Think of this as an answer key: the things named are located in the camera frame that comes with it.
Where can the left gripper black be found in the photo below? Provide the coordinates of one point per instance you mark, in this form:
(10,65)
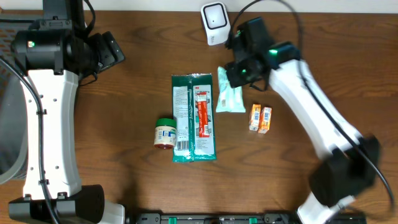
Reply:
(113,53)

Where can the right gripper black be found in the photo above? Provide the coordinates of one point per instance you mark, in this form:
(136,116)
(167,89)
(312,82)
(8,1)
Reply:
(232,70)

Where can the mint green wipes pack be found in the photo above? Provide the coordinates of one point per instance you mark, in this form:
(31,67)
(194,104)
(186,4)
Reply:
(230,99)

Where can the orange tissue pack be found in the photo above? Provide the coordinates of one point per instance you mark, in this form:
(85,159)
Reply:
(254,117)
(265,120)

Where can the green 3M adhesive package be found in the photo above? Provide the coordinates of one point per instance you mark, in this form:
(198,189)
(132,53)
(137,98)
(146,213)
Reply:
(190,147)

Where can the red adhesive tube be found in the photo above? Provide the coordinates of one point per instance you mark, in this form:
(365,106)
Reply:
(203,115)

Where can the green-lidded small jar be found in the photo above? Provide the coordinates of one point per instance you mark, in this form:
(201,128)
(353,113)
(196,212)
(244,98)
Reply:
(165,133)

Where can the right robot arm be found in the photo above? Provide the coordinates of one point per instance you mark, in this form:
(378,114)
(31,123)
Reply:
(348,159)

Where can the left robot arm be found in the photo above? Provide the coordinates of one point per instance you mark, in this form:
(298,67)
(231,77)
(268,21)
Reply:
(51,59)

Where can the white barcode scanner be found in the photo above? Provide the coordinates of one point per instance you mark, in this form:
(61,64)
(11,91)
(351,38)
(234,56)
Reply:
(215,22)

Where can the grey plastic mesh basket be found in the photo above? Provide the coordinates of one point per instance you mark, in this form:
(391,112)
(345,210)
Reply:
(13,110)

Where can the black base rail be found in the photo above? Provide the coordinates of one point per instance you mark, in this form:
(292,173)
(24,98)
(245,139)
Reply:
(266,218)

